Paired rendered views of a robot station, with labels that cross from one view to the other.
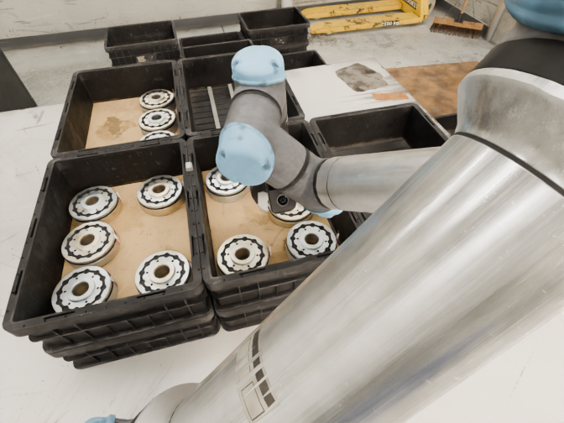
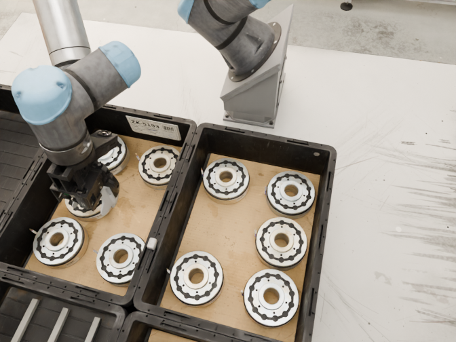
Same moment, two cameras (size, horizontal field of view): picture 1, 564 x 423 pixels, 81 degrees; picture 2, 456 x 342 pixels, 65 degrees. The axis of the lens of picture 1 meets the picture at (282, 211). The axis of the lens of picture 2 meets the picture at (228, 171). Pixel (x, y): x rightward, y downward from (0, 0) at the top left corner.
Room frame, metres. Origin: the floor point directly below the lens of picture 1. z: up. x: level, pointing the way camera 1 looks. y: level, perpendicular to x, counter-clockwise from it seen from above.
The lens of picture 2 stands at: (0.62, 0.44, 1.55)
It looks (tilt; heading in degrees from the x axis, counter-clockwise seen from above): 61 degrees down; 214
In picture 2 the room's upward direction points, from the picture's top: 5 degrees counter-clockwise
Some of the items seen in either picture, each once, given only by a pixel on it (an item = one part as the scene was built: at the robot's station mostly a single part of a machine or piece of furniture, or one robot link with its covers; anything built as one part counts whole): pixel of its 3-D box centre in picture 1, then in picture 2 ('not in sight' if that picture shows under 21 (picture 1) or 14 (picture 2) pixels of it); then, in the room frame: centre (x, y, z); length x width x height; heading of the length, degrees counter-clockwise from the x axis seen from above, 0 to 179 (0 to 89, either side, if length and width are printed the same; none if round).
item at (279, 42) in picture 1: (274, 54); not in sight; (2.26, 0.06, 0.37); 0.40 x 0.30 x 0.45; 106
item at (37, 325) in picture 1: (116, 216); (244, 221); (0.40, 0.32, 0.92); 0.40 x 0.30 x 0.02; 15
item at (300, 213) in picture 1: (290, 202); (88, 195); (0.49, -0.02, 0.86); 0.10 x 0.10 x 0.01
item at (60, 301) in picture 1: (81, 290); (290, 191); (0.27, 0.37, 0.86); 0.10 x 0.10 x 0.01
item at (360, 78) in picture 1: (360, 75); not in sight; (1.34, -0.33, 0.71); 0.22 x 0.19 x 0.01; 16
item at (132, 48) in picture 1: (152, 70); not in sight; (2.04, 0.83, 0.37); 0.40 x 0.30 x 0.45; 106
